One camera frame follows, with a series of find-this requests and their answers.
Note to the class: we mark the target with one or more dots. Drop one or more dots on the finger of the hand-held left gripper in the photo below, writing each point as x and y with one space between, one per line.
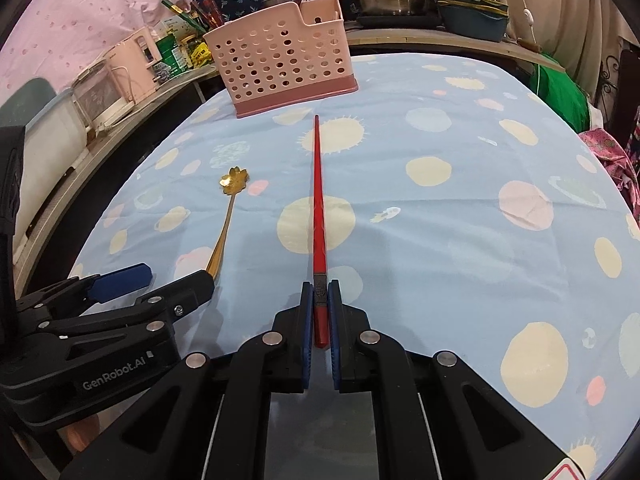
122 280
185 295

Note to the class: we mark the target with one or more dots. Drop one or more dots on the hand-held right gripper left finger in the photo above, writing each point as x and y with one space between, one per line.
306 340

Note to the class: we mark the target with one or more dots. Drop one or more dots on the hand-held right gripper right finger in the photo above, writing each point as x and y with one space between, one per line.
335 340

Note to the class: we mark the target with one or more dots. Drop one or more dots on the gold flower spoon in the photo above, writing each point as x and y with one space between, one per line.
235 180

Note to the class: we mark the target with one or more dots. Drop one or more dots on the pink perforated utensil basket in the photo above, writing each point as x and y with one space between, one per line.
280 60

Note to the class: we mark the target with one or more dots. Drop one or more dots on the maroon chopstick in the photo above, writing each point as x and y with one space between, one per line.
199 14

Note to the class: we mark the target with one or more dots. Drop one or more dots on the blue printed tablecloth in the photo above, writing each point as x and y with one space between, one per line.
450 240

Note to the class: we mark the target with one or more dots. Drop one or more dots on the white plastic tub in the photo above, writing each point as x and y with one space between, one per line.
55 135

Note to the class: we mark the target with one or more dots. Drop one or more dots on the white appliance with clear lid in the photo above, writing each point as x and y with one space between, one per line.
100 95

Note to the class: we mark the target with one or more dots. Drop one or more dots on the pink electric kettle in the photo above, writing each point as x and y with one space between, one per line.
130 65

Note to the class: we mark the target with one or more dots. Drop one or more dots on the yellow packet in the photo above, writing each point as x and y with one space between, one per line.
201 54

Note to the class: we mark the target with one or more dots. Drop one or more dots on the pink dotted cloth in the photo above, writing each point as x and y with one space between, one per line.
75 10

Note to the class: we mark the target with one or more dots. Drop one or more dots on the black cooktop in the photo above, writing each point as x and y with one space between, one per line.
400 21

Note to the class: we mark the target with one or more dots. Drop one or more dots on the pink patterned cloth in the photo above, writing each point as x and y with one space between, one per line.
605 152

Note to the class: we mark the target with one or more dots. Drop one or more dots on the green cloth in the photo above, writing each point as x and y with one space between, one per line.
555 90

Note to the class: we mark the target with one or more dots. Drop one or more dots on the blue basin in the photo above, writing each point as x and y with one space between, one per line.
470 22

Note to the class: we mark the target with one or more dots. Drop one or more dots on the brown wooden stick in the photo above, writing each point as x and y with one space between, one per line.
530 45

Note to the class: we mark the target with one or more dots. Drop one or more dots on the beige curtain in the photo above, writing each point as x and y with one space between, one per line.
565 0

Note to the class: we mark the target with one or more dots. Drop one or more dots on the black wrought iron frame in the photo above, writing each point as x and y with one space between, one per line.
607 67

